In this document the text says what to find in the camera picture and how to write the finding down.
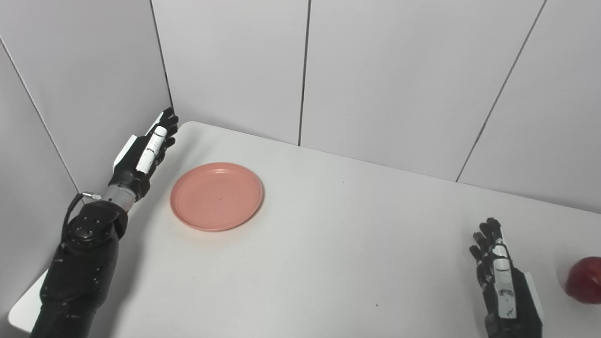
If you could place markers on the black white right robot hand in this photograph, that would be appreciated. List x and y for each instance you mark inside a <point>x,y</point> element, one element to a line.
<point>514,300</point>

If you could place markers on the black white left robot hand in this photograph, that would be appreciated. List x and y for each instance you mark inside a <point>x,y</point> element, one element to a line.
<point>134,173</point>

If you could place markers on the red apple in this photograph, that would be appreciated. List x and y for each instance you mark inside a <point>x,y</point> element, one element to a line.
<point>586,280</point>

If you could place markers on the pink round plate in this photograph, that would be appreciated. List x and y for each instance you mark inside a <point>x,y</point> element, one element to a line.
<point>216,196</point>

